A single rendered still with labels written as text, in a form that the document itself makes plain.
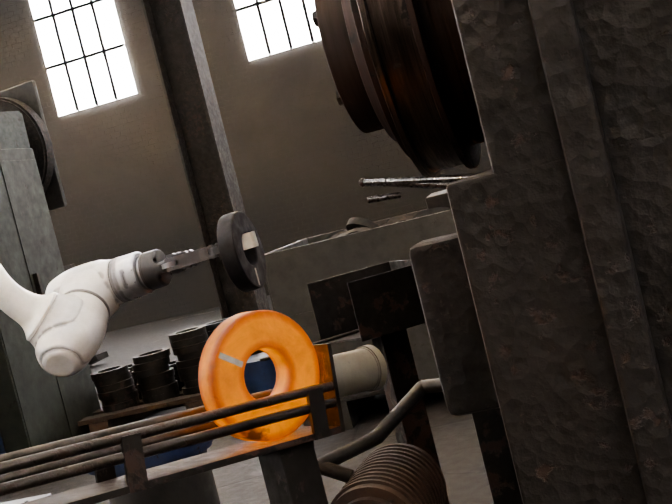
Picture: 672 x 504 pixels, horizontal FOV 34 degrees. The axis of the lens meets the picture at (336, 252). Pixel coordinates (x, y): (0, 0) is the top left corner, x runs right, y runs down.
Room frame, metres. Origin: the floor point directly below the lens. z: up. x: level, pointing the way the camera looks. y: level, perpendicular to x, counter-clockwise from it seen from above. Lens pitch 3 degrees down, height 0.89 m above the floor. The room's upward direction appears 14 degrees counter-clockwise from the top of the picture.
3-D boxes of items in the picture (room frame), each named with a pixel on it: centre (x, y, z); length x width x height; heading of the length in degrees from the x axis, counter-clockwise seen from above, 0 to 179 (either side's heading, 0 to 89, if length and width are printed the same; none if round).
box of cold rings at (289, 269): (4.55, -0.29, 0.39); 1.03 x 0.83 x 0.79; 78
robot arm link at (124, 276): (2.16, 0.40, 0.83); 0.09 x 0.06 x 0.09; 165
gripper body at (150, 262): (2.14, 0.33, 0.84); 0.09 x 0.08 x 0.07; 75
